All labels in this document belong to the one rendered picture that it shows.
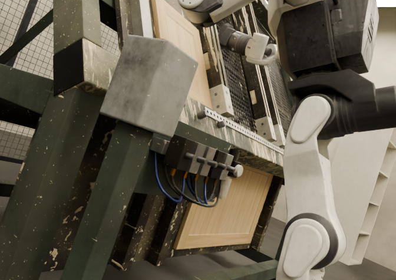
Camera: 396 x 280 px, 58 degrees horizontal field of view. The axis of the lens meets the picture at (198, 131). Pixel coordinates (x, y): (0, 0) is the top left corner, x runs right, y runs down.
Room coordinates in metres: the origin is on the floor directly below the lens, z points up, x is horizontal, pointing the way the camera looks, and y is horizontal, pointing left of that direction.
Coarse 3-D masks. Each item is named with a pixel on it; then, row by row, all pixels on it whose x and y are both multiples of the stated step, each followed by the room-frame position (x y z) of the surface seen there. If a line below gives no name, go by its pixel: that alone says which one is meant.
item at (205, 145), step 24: (168, 144) 1.02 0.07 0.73; (192, 144) 1.01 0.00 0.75; (216, 144) 1.31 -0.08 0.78; (144, 168) 1.04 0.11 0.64; (168, 168) 1.12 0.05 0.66; (192, 168) 1.05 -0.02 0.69; (216, 168) 1.16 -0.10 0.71; (240, 168) 1.33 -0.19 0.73; (144, 192) 1.07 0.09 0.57; (168, 192) 1.16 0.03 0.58; (192, 192) 1.14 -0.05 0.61; (216, 192) 1.34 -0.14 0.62
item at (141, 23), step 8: (136, 0) 1.14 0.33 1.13; (144, 0) 1.16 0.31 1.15; (136, 8) 1.13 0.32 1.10; (144, 8) 1.14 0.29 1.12; (136, 16) 1.12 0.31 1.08; (144, 16) 1.13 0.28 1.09; (136, 24) 1.12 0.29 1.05; (144, 24) 1.11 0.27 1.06; (136, 32) 1.11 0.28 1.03; (144, 32) 1.10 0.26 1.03; (152, 32) 1.14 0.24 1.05
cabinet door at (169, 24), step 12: (156, 0) 1.28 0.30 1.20; (156, 12) 1.26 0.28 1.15; (168, 12) 1.33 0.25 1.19; (156, 24) 1.25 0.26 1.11; (168, 24) 1.31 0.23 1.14; (180, 24) 1.40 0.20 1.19; (156, 36) 1.24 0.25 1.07; (168, 36) 1.28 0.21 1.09; (180, 36) 1.37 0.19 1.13; (192, 36) 1.47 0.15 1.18; (180, 48) 1.34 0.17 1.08; (192, 48) 1.43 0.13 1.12; (204, 72) 1.46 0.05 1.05; (192, 84) 1.34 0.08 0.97; (204, 84) 1.43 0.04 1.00; (192, 96) 1.30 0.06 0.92; (204, 96) 1.40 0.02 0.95
